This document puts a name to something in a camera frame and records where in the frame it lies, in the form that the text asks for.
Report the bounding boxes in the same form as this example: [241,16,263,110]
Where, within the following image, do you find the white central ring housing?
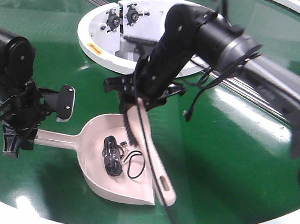
[77,0,195,74]

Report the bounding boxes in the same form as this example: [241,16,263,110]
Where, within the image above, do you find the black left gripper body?
[0,79,59,131]

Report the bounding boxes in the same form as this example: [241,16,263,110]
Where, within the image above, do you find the pink hand brush black bristles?
[128,98,177,206]

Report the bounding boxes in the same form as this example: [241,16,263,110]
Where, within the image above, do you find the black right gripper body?
[103,74,187,111]

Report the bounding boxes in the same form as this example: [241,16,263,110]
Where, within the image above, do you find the orange warning sticker front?
[87,43,103,55]

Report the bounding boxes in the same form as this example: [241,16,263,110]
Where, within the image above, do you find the left black bearing mount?
[106,9,121,33]

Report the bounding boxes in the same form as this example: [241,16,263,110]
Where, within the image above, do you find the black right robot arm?
[104,4,300,186]

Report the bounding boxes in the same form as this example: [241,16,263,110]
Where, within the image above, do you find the right steel roller strip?
[185,55,300,126]

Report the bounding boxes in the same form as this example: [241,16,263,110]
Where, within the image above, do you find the right black bearing mount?
[125,3,150,26]

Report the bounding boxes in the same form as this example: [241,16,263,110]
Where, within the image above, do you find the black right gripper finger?
[119,96,138,146]

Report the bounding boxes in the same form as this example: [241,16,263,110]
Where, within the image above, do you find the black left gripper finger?
[2,125,37,158]

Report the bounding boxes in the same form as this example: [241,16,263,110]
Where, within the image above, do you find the pink plastic dustpan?
[34,113,155,206]

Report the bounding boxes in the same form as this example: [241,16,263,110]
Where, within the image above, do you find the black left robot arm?
[0,27,60,158]

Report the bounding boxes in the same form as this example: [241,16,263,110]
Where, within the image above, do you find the black bearing mount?
[106,9,121,33]
[125,3,150,26]

